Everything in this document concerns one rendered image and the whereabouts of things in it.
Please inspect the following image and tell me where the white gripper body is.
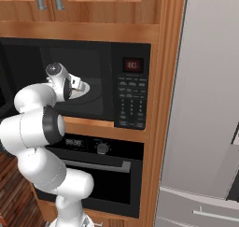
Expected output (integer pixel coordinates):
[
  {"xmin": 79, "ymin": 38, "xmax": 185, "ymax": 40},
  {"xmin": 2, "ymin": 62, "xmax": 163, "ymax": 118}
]
[{"xmin": 70, "ymin": 76, "xmax": 87, "ymax": 93}]

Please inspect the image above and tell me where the white round microwave plate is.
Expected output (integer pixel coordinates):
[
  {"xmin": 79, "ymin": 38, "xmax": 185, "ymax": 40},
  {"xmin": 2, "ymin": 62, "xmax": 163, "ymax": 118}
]
[{"xmin": 66, "ymin": 80, "xmax": 91, "ymax": 101}]

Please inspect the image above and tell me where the black microwave oven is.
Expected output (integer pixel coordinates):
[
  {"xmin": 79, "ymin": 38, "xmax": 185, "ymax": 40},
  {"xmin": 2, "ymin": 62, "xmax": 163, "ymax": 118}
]
[{"xmin": 0, "ymin": 37, "xmax": 152, "ymax": 132}]

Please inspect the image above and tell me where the black microwave door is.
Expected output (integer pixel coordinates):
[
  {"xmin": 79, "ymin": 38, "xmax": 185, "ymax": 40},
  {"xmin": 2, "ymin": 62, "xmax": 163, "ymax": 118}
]
[{"xmin": 0, "ymin": 41, "xmax": 16, "ymax": 119}]

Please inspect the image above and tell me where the grey oven knob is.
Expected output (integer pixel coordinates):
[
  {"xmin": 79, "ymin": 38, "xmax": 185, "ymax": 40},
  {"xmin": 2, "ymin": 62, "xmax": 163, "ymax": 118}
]
[{"xmin": 96, "ymin": 142, "xmax": 110, "ymax": 155}]

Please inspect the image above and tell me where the wooden cupboard door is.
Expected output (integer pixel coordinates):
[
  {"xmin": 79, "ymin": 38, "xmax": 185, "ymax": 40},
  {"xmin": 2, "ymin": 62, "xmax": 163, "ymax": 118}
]
[
  {"xmin": 49, "ymin": 0, "xmax": 163, "ymax": 25},
  {"xmin": 0, "ymin": 0, "xmax": 56, "ymax": 22}
]

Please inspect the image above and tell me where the black built-in oven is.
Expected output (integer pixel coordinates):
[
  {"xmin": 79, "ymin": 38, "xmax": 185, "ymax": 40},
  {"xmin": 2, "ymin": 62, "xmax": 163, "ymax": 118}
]
[{"xmin": 33, "ymin": 133, "xmax": 146, "ymax": 220}]

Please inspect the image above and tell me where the grey fridge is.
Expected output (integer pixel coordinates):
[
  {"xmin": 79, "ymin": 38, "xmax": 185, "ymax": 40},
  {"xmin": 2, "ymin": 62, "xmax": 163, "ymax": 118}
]
[{"xmin": 154, "ymin": 0, "xmax": 239, "ymax": 227}]

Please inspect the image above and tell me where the tall wooden cabinet frame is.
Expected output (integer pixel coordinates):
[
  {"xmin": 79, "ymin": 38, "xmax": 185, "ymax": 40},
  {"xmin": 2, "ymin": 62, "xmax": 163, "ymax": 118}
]
[{"xmin": 0, "ymin": 0, "xmax": 189, "ymax": 227}]

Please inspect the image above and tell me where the grey oven door handle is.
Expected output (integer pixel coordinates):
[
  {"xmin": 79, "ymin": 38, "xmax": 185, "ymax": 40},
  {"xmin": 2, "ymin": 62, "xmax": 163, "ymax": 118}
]
[{"xmin": 59, "ymin": 158, "xmax": 132, "ymax": 175}]

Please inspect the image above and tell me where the grey fridge drawer handle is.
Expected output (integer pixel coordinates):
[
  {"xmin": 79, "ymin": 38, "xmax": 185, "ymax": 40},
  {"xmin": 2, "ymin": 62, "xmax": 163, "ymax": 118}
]
[{"xmin": 191, "ymin": 207, "xmax": 239, "ymax": 223}]

